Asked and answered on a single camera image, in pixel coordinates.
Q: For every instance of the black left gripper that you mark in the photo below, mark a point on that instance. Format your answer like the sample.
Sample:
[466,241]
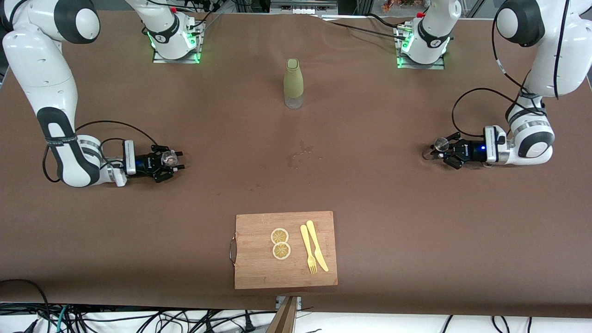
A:
[470,151]

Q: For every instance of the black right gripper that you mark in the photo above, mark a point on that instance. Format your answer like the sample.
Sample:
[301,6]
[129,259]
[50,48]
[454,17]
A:
[146,163]

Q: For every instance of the clear glass cup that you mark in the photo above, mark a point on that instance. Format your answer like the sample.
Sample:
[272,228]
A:
[170,159]

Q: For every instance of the steel jigger measuring cup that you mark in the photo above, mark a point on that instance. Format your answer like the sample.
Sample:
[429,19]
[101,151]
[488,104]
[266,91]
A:
[439,144]

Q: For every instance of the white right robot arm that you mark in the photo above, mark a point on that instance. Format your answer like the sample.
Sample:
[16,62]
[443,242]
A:
[46,69]

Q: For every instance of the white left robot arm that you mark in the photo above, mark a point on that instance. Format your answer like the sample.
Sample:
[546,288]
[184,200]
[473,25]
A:
[559,60]

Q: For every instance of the brown table cover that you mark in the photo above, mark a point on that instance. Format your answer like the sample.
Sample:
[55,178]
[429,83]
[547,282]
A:
[370,208]

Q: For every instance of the lemon slice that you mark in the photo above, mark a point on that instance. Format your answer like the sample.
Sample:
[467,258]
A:
[280,236]
[281,251]

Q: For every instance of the wooden cutting board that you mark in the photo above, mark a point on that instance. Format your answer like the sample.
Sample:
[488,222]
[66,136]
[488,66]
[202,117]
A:
[259,268]

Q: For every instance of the green sleeved glass bottle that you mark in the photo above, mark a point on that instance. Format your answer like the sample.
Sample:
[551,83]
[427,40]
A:
[293,81]

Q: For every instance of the orange background items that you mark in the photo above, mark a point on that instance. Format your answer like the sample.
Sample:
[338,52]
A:
[402,4]

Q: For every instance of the yellow plastic knife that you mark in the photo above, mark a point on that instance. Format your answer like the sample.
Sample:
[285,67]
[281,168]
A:
[317,245]

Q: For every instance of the yellow plastic fork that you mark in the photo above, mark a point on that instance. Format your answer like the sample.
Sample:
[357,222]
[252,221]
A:
[307,249]

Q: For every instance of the white power strip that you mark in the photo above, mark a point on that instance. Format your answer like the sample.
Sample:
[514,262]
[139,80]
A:
[303,7]

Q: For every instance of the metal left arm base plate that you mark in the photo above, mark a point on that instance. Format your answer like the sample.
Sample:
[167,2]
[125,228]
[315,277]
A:
[402,65]

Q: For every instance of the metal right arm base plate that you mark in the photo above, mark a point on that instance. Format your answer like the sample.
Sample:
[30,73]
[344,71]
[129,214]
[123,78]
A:
[159,60]

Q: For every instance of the small metal bracket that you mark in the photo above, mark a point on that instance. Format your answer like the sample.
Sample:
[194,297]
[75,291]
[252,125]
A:
[299,301]

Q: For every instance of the wooden post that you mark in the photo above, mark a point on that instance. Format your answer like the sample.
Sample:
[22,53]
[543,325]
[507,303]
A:
[283,321]

